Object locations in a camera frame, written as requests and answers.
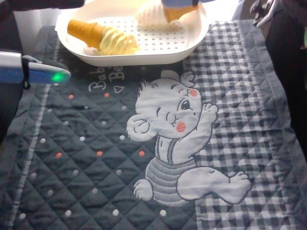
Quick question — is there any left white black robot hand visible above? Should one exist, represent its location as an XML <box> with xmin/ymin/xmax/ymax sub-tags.
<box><xmin>0</xmin><ymin>51</ymin><xmax>71</xmax><ymax>91</ymax></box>

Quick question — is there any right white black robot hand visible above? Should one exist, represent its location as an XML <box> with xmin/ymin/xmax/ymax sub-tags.
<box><xmin>162</xmin><ymin>0</ymin><xmax>200</xmax><ymax>9</ymax></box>

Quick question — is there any white swirl ice cream cone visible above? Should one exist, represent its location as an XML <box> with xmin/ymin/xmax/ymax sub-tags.
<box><xmin>136</xmin><ymin>0</ymin><xmax>201</xmax><ymax>31</ymax></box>

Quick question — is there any yellow swirl ice cream cone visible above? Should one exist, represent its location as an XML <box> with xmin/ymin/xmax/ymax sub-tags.
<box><xmin>67</xmin><ymin>19</ymin><xmax>141</xmax><ymax>56</ymax></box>

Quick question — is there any white perforated plastic basket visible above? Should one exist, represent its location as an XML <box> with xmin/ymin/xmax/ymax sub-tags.
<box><xmin>55</xmin><ymin>0</ymin><xmax>210</xmax><ymax>68</ymax></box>

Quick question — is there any grey quilt with printed bear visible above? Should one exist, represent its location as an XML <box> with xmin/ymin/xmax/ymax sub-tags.
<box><xmin>0</xmin><ymin>19</ymin><xmax>307</xmax><ymax>230</ymax></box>

